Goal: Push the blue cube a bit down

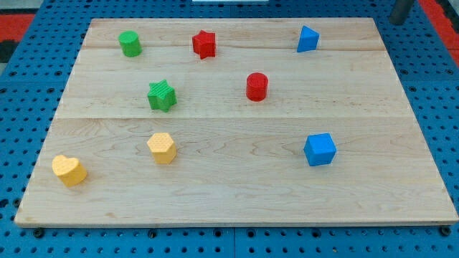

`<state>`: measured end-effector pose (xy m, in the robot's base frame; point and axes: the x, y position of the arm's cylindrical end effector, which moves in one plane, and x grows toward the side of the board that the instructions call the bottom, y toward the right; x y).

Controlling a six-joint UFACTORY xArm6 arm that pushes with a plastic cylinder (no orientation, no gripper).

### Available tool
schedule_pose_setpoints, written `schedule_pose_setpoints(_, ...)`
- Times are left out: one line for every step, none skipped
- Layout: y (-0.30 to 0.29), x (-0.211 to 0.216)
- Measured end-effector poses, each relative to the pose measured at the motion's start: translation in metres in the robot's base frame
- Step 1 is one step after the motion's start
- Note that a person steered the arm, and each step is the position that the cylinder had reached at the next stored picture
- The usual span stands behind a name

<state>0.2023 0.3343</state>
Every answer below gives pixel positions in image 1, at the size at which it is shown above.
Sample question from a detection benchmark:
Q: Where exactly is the yellow hexagon block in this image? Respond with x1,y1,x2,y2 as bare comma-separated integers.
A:
147,133,177,164

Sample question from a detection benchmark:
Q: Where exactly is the red star block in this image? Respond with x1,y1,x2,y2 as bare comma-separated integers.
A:
192,30,216,59

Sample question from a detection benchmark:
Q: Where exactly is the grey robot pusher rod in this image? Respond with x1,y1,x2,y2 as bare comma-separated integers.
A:
388,0,415,26

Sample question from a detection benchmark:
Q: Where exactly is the yellow heart block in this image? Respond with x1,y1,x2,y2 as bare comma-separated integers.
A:
52,155,87,187

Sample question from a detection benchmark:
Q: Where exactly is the blue cube block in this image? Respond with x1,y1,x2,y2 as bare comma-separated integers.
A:
303,133,336,166

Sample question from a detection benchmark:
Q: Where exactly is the green star block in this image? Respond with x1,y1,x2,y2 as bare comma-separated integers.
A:
147,80,177,113

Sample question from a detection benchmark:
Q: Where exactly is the wooden board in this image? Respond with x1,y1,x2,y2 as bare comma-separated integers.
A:
15,18,458,228

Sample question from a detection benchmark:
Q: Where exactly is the green cylinder block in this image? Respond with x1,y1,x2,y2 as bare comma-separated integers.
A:
118,31,143,57

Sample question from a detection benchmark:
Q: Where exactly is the blue triangle block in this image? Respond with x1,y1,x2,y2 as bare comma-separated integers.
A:
297,26,320,52

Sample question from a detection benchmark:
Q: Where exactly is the red cylinder block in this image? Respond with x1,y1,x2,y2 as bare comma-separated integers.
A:
246,72,268,102

